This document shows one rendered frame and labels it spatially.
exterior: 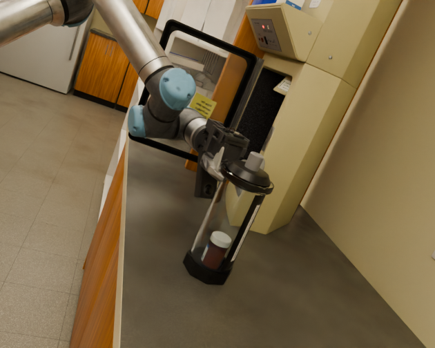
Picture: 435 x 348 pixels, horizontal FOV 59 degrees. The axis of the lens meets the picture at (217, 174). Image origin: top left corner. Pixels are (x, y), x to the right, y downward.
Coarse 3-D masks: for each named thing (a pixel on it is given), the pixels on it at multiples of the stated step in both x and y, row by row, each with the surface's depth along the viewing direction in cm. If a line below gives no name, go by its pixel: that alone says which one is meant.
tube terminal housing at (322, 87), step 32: (352, 0) 91; (384, 0) 95; (320, 32) 93; (352, 32) 94; (384, 32) 110; (288, 64) 104; (320, 64) 96; (352, 64) 100; (288, 96) 98; (320, 96) 99; (352, 96) 115; (288, 128) 100; (320, 128) 104; (288, 160) 104; (288, 192) 109; (256, 224) 109
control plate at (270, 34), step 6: (258, 24) 111; (264, 24) 106; (270, 24) 101; (258, 30) 114; (264, 30) 108; (270, 30) 103; (258, 36) 116; (264, 36) 110; (270, 36) 105; (276, 36) 101; (264, 42) 113; (270, 42) 108; (276, 42) 103; (270, 48) 111; (276, 48) 105
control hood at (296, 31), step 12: (252, 12) 112; (264, 12) 101; (276, 12) 93; (288, 12) 90; (300, 12) 90; (252, 24) 117; (276, 24) 97; (288, 24) 90; (300, 24) 91; (312, 24) 92; (288, 36) 93; (300, 36) 92; (312, 36) 93; (264, 48) 116; (288, 48) 97; (300, 48) 93; (300, 60) 95
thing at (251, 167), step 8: (240, 160) 77; (248, 160) 73; (256, 160) 72; (232, 168) 72; (240, 168) 71; (248, 168) 73; (256, 168) 73; (240, 176) 71; (248, 176) 70; (256, 176) 71; (264, 176) 73; (264, 184) 72
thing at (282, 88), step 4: (288, 76) 110; (284, 80) 110; (288, 80) 108; (280, 84) 110; (284, 84) 108; (288, 84) 107; (276, 88) 110; (280, 88) 109; (284, 88) 107; (288, 88) 107; (280, 92) 108; (284, 92) 107
